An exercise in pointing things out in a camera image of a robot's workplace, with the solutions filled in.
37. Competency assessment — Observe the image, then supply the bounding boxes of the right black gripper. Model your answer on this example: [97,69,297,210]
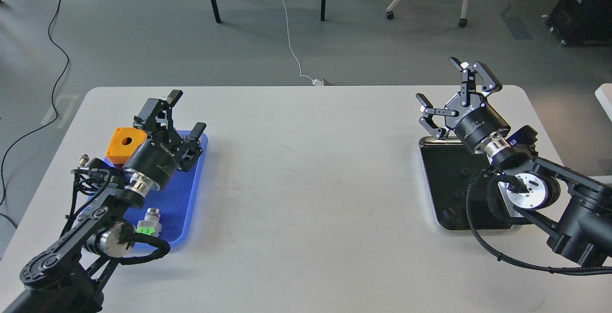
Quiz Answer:
[415,57,511,154]

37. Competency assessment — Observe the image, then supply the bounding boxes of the black floor cable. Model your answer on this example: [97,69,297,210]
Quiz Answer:
[0,0,110,230]

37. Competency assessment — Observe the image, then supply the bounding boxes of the black equipment case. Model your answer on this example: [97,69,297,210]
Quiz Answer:
[545,0,612,46]

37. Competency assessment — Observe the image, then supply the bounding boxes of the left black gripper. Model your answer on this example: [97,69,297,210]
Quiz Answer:
[123,89,207,191]

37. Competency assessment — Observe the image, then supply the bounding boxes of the orange box with hole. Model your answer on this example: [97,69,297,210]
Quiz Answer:
[105,127,147,166]

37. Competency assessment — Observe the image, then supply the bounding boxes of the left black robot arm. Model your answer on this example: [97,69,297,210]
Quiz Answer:
[5,89,206,313]

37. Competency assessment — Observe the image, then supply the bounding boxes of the blue plastic tray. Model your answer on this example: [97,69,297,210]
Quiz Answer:
[124,154,205,248]

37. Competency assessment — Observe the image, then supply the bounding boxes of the white object at edge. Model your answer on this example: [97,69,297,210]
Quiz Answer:
[595,84,612,121]

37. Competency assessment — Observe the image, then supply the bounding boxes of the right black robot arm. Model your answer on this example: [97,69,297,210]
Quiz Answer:
[416,57,611,276]

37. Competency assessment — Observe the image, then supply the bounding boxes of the silver metal tray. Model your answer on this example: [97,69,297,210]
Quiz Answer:
[418,136,520,232]

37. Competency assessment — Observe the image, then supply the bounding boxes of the green silver push button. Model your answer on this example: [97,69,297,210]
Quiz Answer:
[136,208,163,237]

